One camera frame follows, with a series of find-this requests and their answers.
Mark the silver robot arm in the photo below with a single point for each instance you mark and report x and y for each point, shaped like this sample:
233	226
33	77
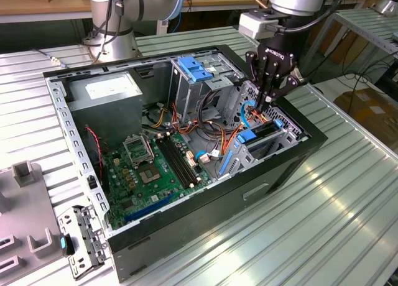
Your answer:
112	40

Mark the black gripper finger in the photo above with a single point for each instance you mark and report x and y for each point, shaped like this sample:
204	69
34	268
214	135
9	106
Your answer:
253	66
289	82

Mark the large cardboard box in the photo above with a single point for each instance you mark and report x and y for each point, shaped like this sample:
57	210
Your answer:
373	108

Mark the grey metal drive cage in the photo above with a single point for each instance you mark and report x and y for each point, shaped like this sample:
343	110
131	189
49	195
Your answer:
189	93

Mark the beige board connector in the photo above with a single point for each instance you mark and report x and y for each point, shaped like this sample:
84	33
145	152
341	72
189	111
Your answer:
192	160

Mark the black PC case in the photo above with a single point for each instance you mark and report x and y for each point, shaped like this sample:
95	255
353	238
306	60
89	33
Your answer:
217	211

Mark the green motherboard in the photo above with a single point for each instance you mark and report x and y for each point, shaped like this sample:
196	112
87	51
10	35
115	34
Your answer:
161	186

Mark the blue plastic drive latch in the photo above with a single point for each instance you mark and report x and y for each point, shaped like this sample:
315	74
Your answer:
194	70

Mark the grey parts rack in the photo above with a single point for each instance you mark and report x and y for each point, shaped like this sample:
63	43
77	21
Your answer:
28	211

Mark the hard disk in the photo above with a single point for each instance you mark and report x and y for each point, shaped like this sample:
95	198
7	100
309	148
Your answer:
247	136

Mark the black case fan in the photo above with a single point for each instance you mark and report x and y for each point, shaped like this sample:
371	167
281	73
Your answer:
105	177

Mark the brown cardboard under table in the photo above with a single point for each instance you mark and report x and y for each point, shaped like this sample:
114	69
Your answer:
351	46

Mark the white flat panel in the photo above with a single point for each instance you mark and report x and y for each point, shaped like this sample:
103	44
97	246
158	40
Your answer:
335	87

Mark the black chipset chip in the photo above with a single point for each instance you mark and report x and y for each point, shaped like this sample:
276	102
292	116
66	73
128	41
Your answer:
126	204

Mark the metal slat side table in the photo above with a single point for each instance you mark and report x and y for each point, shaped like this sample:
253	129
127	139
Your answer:
367	25

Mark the black RAM slot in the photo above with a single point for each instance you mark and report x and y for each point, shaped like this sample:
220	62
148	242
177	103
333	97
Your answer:
171	161
175	161
185	159
180	160

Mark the grey metal disk bay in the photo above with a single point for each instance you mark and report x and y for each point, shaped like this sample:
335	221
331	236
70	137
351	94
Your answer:
273	146

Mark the blue expansion slot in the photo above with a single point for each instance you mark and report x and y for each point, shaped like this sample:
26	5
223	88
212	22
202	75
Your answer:
149	207

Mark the metal expansion slot retainer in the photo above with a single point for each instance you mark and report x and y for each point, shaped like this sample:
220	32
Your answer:
77	269

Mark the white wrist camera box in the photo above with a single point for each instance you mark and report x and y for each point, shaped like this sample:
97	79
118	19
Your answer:
253	25

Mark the grey power supply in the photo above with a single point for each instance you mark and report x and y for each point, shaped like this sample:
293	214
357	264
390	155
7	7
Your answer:
105	118

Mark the wooden desk white frame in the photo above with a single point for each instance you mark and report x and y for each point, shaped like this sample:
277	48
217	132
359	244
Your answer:
217	0
28	3

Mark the black latch with blue tab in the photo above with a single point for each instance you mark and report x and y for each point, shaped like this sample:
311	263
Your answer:
69	245

